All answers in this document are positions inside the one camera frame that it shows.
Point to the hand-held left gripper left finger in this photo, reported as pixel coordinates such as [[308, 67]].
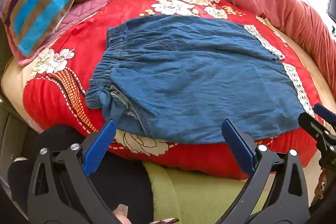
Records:
[[101, 142]]

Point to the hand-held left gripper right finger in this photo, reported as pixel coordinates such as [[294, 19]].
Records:
[[237, 142]]

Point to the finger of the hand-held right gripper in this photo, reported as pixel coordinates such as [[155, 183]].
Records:
[[325, 114], [315, 129]]

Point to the person's black trouser leg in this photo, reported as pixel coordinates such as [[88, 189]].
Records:
[[126, 182]]

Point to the green fleece blanket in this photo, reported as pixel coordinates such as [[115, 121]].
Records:
[[197, 195]]

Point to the black flat screen monitor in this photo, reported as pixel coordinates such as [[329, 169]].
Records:
[[332, 7]]

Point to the red floral blanket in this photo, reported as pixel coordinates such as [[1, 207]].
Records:
[[84, 29]]

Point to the pink quilted pillow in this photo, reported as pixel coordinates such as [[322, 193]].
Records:
[[86, 6]]

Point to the striped towel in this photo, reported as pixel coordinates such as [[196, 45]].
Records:
[[39, 3]]

